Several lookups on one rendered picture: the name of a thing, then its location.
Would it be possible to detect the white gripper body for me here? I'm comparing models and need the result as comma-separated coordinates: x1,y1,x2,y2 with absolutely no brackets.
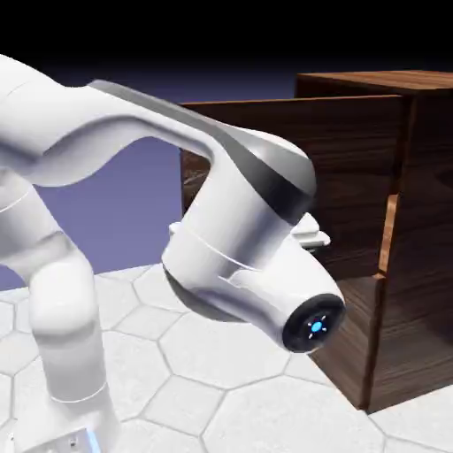
289,211,333,251

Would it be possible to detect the large dark wooden cabinet door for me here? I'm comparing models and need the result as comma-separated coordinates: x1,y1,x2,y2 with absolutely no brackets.
178,94,407,283

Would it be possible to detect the small dark wooden cabinet door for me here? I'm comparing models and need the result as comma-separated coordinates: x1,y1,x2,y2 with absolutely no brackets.
309,273,387,411

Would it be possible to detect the dark wooden cabinet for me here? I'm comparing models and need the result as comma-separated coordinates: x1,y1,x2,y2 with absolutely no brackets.
294,69,453,415

